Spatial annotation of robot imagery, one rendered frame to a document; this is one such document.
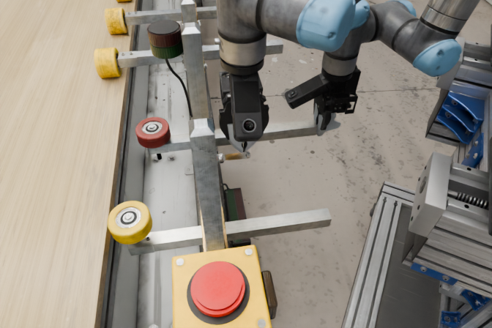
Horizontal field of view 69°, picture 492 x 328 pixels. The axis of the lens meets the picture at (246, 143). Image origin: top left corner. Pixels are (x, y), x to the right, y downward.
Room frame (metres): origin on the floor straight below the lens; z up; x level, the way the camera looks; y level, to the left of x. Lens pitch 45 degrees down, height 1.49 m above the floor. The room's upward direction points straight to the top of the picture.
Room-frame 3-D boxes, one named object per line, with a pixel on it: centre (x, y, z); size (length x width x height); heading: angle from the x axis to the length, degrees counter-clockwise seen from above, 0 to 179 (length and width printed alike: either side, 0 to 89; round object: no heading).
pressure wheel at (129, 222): (0.38, 0.22, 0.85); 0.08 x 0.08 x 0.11
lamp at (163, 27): (0.61, 0.15, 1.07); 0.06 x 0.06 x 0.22; 9
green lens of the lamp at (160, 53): (0.61, 0.15, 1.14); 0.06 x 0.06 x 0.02
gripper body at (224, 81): (0.52, 0.01, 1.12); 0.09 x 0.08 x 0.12; 9
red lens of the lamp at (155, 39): (0.61, 0.15, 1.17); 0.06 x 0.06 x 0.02
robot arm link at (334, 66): (0.71, -0.21, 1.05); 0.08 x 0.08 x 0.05
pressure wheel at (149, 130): (0.64, 0.23, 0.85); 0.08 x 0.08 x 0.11
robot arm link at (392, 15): (0.73, -0.31, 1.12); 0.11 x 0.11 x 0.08; 23
